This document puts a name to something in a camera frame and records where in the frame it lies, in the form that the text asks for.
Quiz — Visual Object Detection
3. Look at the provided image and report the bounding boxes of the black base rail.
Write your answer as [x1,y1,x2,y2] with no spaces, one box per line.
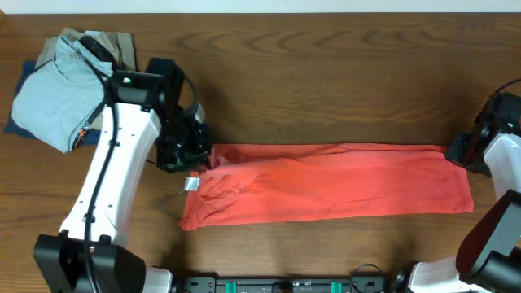
[179,264,409,293]

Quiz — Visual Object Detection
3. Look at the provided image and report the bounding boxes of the red soccer t-shirt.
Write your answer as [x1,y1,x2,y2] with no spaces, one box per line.
[179,143,474,230]

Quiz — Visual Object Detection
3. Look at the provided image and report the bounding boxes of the folded black jacket orange trim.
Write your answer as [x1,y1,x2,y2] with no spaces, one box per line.
[73,36,118,148]

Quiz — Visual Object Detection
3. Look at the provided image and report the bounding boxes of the folded khaki garment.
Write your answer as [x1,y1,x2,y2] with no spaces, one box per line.
[34,28,136,72]

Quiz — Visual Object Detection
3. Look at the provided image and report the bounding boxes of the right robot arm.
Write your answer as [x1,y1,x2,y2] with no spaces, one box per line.
[407,133,520,292]

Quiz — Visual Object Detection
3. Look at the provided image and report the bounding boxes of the folded light grey shirt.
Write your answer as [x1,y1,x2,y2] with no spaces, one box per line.
[12,37,111,153]

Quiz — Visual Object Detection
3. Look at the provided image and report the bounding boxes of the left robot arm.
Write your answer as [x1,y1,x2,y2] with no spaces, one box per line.
[33,66,212,292]

